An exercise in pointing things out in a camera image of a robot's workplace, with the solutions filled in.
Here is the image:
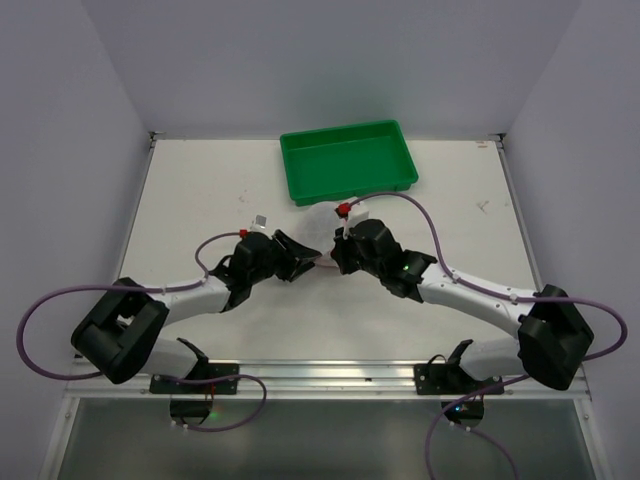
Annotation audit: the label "white pink mesh laundry bag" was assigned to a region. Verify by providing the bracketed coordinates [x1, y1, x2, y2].
[291, 202, 342, 268]

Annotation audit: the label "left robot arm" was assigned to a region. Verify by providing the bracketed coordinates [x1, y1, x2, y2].
[71, 231, 322, 385]

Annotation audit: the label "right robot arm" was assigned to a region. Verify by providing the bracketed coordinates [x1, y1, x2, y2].
[331, 219, 594, 391]

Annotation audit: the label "green plastic tray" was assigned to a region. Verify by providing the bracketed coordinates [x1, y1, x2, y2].
[279, 120, 419, 206]

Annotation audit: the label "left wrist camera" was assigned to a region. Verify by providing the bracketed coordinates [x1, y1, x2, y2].
[248, 215, 269, 237]

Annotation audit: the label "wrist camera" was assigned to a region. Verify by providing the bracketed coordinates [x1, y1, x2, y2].
[248, 215, 269, 237]
[335, 199, 370, 237]

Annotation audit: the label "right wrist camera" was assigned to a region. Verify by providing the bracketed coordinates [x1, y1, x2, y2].
[335, 199, 370, 237]

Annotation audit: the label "aluminium mounting rail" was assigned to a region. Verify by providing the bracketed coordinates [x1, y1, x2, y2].
[64, 360, 591, 401]

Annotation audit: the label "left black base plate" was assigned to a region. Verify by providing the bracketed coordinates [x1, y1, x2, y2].
[141, 338, 240, 395]

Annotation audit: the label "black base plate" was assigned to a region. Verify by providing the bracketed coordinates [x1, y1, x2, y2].
[413, 340, 504, 396]
[141, 338, 240, 395]

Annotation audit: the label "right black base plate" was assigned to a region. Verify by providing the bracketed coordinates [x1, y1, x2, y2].
[413, 340, 504, 396]

